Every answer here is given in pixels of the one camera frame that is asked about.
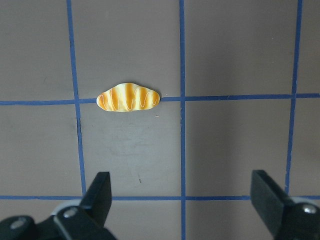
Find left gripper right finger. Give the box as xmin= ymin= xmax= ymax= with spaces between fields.
xmin=250 ymin=170 xmax=320 ymax=240

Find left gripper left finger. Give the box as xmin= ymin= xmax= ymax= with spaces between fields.
xmin=53 ymin=172 xmax=116 ymax=240

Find toy bread loaf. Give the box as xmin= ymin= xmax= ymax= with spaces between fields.
xmin=96 ymin=82 xmax=161 ymax=113

